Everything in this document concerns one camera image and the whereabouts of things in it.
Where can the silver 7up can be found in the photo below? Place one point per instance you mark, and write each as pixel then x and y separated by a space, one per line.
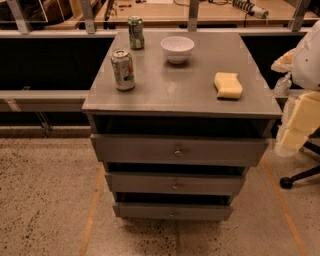
pixel 122 65

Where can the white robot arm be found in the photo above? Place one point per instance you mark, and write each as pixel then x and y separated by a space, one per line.
pixel 301 115

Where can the green soda can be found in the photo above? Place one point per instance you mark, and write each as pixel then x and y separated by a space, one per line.
pixel 136 37

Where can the grey drawer cabinet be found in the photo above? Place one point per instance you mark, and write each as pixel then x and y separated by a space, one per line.
pixel 181 100

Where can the top grey drawer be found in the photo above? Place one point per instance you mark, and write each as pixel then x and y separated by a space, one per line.
pixel 178 150

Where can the grey drawer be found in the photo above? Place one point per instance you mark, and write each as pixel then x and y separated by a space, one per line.
pixel 174 184
pixel 172 211
pixel 178 150

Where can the middle grey drawer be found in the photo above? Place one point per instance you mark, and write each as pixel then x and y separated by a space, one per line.
pixel 174 184

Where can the yellow sponge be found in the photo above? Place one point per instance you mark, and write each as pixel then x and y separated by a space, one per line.
pixel 227 85

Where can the white bowl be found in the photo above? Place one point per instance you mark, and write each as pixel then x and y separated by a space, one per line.
pixel 177 49

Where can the bottom grey drawer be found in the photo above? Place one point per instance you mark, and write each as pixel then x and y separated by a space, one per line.
pixel 172 211

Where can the hand sanitizer bottle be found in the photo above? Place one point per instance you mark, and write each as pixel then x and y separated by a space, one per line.
pixel 283 85

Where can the black office chair base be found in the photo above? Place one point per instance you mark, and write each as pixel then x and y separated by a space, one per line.
pixel 296 176

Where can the white power strip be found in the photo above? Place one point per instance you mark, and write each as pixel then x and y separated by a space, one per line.
pixel 250 8

